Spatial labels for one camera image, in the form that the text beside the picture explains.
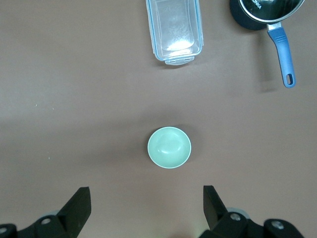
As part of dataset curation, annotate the clear plastic food container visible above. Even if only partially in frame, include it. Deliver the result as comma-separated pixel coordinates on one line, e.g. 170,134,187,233
145,0,205,66

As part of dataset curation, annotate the glass pan lid, blue knob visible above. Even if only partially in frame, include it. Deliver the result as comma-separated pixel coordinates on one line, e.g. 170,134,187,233
238,0,307,23

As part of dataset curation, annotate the black saucepan with blue handle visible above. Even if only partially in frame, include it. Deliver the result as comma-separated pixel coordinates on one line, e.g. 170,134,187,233
229,0,307,89

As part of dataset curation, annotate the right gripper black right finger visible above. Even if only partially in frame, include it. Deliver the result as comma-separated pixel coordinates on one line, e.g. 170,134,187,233
198,185,306,238

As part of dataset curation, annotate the green bowl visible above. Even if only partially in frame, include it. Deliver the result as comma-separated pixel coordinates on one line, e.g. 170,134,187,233
147,126,192,170

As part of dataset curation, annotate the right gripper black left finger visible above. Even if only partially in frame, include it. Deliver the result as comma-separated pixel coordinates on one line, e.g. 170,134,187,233
17,187,92,238

